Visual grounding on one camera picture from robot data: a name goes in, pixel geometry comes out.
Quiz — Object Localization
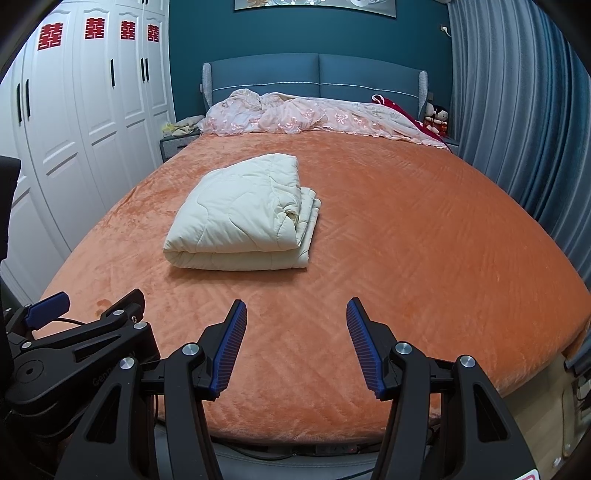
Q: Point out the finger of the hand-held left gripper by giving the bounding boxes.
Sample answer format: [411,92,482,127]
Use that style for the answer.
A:
[4,292,71,348]
[18,289,160,365]

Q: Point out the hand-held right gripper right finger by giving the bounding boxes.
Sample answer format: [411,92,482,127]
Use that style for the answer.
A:
[346,296,539,480]

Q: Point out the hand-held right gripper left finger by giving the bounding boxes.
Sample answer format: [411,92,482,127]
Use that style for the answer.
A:
[58,299,249,480]

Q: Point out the cream quilted jacket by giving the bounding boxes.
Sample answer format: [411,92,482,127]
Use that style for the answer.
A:
[163,154,322,269]

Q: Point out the orange plush bed blanket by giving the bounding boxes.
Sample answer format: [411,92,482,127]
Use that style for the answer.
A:
[39,129,591,444]

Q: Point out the white panelled wardrobe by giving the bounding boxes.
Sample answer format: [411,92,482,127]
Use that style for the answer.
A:
[0,0,178,305]

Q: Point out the pink lace bedspread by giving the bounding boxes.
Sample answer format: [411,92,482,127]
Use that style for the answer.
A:
[198,89,451,151]

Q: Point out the grey-blue curtain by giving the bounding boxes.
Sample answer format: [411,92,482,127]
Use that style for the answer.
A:
[447,0,591,278]

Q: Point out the blue upholstered headboard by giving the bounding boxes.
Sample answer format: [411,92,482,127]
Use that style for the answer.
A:
[199,53,430,121]

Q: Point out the framed wall painting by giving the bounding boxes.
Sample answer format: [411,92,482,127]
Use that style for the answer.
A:
[235,0,397,19]

